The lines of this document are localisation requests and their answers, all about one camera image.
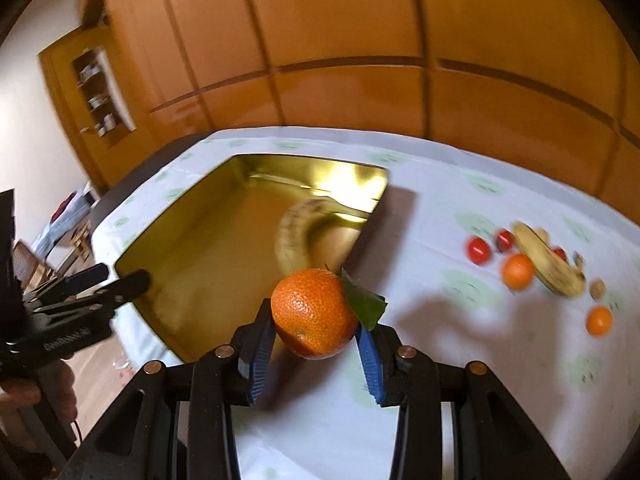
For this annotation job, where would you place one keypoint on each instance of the white green-printed tablecloth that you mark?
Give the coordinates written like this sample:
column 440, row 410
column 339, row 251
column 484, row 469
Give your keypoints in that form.
column 450, row 360

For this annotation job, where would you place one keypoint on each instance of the wooden cabinet with shelf niche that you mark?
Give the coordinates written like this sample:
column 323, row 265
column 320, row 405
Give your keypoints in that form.
column 60, row 90

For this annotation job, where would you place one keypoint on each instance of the mandarin orange with green leaf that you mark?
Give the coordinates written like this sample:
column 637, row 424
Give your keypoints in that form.
column 312, row 312

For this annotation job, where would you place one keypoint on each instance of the dark grey table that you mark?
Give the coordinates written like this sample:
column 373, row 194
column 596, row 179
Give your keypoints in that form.
column 120, row 190

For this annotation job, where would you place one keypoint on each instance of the large wooden wardrobe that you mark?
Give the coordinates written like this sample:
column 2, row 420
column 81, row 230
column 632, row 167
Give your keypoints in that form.
column 350, row 20

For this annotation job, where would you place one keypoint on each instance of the small orange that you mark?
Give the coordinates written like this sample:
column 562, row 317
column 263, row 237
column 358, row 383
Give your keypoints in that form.
column 517, row 271
column 599, row 321

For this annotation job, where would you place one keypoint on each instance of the spotted banana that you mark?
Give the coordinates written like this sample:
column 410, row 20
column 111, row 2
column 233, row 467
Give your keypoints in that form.
column 547, row 265
column 290, row 235

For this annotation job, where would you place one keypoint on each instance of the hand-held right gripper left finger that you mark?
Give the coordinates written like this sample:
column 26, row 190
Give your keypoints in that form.
column 257, row 355

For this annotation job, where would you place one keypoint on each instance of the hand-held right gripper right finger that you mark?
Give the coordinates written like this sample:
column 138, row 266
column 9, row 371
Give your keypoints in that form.
column 372, row 365

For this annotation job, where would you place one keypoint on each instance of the red cherry tomato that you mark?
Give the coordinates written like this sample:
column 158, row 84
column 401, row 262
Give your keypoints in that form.
column 478, row 250
column 560, row 254
column 504, row 240

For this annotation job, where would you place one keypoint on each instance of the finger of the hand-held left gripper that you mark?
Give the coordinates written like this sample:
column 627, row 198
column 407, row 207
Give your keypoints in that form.
column 127, row 284
column 85, row 276

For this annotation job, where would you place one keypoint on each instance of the gold rectangular box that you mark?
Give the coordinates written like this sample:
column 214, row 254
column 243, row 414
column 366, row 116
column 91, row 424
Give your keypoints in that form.
column 210, row 240

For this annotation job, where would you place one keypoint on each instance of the person's left hand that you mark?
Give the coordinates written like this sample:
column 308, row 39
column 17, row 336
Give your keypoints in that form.
column 30, row 390

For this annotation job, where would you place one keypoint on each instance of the brown walnut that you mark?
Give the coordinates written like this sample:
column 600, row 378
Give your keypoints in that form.
column 597, row 289

